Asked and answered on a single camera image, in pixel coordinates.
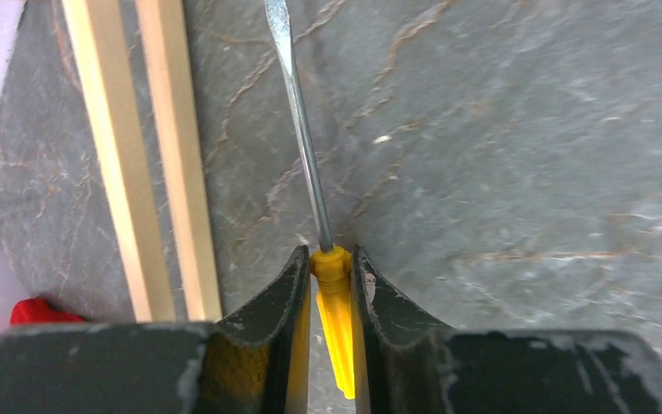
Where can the yellow handled screwdriver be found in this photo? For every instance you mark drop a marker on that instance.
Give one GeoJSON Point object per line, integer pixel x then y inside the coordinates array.
{"type": "Point", "coordinates": [331, 264]}

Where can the red t-shirt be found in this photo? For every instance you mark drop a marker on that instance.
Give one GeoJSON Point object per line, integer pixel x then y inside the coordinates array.
{"type": "Point", "coordinates": [37, 311]}

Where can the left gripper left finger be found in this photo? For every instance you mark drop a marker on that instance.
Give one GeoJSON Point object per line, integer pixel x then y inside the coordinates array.
{"type": "Point", "coordinates": [255, 360]}

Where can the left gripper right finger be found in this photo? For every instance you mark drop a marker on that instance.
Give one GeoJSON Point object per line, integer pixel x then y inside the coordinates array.
{"type": "Point", "coordinates": [407, 361]}

